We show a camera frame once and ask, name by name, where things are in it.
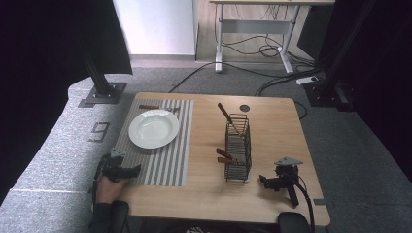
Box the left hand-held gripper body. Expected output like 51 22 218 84
98 147 129 183

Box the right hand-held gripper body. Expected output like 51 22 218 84
272 156 304 209

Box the grey striped placemat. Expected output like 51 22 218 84
112 98 195 187

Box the white round plate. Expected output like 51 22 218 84
127 109 181 150

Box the black metal stand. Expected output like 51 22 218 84
77 48 128 109
303 0 378 113

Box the white power strip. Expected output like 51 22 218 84
295 75 321 86

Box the black curtain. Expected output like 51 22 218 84
296 0 412 183
0 0 134 206

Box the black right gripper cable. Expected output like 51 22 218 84
282 173 317 233

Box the black wire basket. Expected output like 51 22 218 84
223 113 253 183

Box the wooden-handled cutlery piece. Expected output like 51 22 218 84
138 104 181 114
217 156 240 165
217 102 243 138
216 148 239 162

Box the long black floor cable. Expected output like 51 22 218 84
167 60 292 94

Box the bundle of black floor cables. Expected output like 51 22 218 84
222 4 322 97

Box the white desk frame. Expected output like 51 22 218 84
209 0 336 75

